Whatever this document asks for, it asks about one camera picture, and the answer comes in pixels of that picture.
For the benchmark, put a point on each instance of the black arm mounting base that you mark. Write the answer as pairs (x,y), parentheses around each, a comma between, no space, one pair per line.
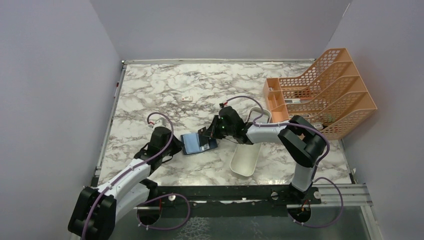
(224,201)

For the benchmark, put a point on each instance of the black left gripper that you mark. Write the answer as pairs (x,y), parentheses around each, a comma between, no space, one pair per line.
(177,146)

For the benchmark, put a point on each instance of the white oblong plastic tray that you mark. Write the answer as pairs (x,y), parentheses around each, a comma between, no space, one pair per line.
(245,157)

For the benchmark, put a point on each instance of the orange mesh file organizer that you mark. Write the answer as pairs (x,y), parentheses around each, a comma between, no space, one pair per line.
(331,92)

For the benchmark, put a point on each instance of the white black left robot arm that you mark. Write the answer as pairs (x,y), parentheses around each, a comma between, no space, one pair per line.
(98,209)

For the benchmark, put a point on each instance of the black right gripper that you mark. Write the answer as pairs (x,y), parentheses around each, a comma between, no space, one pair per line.
(212,131)

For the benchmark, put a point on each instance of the grey red box in organizer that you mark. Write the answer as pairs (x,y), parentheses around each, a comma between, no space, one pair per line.
(318,126)

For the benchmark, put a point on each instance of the small white red card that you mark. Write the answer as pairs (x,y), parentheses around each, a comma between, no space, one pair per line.
(187,99)

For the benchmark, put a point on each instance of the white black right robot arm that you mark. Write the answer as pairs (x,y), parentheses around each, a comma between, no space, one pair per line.
(305,144)

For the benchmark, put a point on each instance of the blue leather card holder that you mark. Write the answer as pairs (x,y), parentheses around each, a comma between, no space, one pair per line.
(195,143)

